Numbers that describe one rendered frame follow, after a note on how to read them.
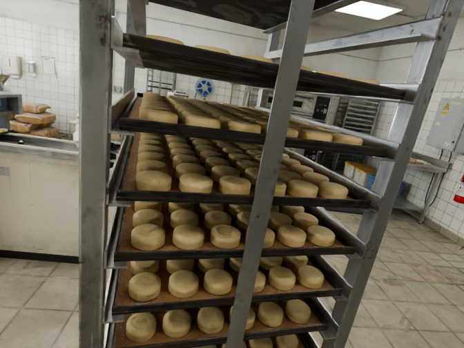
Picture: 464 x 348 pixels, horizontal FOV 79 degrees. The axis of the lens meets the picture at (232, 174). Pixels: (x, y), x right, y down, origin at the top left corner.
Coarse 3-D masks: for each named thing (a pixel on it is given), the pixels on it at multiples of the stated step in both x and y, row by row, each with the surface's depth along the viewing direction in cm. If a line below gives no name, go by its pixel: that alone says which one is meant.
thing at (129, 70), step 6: (126, 12) 80; (126, 18) 80; (132, 18) 80; (126, 24) 80; (132, 24) 81; (126, 30) 81; (132, 30) 81; (126, 66) 84; (132, 66) 84; (126, 72) 84; (132, 72) 85; (126, 78) 85; (132, 78) 85; (126, 84) 85; (132, 84) 86; (126, 90) 86
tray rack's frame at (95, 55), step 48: (96, 0) 27; (432, 0) 40; (96, 48) 29; (288, 48) 35; (432, 48) 40; (96, 96) 30; (288, 96) 37; (96, 144) 32; (96, 192) 33; (384, 192) 46; (96, 240) 35; (96, 288) 37; (240, 288) 45; (96, 336) 39; (240, 336) 48
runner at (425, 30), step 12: (408, 24) 43; (420, 24) 41; (432, 24) 40; (348, 36) 56; (360, 36) 53; (372, 36) 50; (384, 36) 48; (396, 36) 45; (408, 36) 40; (420, 36) 39; (432, 36) 39; (312, 48) 68; (324, 48) 64; (336, 48) 56; (348, 48) 54; (360, 48) 53; (276, 60) 88
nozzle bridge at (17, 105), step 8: (0, 96) 202; (8, 96) 210; (16, 96) 219; (0, 104) 215; (8, 104) 222; (16, 104) 222; (0, 112) 209; (8, 112) 217; (16, 112) 224; (0, 120) 226; (8, 120) 229; (8, 128) 230
